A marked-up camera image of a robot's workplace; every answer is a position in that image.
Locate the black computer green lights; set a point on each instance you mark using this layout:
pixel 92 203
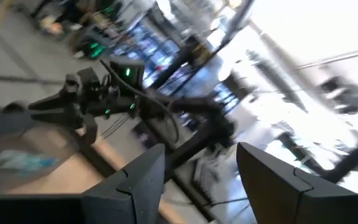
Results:
pixel 93 49

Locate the teal plastic spoon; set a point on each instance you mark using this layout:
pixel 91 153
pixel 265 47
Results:
pixel 26 161

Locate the silver ventilation duct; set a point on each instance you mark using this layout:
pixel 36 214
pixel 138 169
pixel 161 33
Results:
pixel 278 81

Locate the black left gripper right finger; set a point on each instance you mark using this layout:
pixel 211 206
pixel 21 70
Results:
pixel 266 180

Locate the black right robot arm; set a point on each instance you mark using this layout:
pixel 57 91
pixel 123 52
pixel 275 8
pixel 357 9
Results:
pixel 197 115

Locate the dark purple panel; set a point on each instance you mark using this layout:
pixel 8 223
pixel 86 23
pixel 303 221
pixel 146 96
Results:
pixel 143 133

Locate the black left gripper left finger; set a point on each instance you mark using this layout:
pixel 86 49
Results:
pixel 145 180

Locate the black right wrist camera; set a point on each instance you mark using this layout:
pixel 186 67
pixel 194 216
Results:
pixel 87 76

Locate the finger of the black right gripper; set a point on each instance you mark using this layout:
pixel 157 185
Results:
pixel 54 101
pixel 61 119

